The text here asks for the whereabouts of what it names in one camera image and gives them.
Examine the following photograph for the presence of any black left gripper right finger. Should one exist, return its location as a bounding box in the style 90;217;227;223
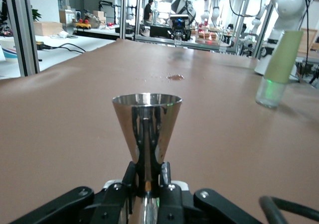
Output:
158;161;262;224

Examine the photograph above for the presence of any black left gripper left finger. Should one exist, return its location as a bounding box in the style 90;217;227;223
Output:
9;160;137;224

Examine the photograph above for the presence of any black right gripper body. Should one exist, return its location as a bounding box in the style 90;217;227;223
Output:
171;19;187;34

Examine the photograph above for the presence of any steel double-cone jigger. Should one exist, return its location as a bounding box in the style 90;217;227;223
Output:
111;93;183;224

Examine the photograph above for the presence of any white paper cup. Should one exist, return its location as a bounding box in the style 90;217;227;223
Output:
0;36;18;61

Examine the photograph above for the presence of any long black box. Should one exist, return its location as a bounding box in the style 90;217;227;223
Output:
149;24;173;38

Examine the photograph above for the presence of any white bread rack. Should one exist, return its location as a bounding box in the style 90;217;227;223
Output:
196;24;221;41

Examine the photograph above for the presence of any person in black clothes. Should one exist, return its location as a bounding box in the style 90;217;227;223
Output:
143;0;155;27

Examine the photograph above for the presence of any spilled liquid puddle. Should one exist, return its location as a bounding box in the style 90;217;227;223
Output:
165;73;185;82

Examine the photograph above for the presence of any cardboard box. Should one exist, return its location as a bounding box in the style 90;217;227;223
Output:
93;10;107;23

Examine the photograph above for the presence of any brown cloth sack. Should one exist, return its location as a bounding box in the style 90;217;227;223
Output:
84;11;101;27

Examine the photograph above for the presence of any brown table mat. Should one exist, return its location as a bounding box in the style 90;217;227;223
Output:
0;37;319;224

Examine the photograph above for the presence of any yellow box with red buttons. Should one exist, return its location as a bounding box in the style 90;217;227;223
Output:
75;19;91;30

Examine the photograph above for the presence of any green sleeved glass bottle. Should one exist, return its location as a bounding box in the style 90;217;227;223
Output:
254;30;305;109

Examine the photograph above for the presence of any white power adapter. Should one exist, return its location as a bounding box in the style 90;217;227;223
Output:
50;30;69;39

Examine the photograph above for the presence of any light wooden planter box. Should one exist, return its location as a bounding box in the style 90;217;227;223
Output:
33;21;63;37

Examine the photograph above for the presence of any green potted plant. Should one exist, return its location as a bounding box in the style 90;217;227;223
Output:
30;8;42;23

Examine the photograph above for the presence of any aluminium frame post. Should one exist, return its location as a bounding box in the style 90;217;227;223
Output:
254;0;274;59
2;0;41;77
134;0;142;41
119;0;129;40

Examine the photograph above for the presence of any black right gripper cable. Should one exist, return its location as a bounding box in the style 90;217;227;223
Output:
264;0;312;69

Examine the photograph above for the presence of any black cable with plug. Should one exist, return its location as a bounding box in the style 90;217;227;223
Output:
36;41;87;55

